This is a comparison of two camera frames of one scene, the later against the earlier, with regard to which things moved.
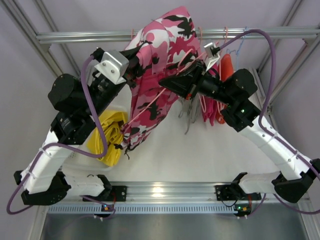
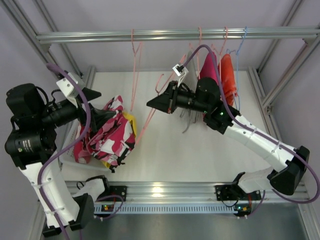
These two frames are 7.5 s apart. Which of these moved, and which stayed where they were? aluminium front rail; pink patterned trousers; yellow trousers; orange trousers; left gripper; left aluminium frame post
Moved: yellow trousers; left gripper; pink patterned trousers
Stayed: left aluminium frame post; orange trousers; aluminium front rail
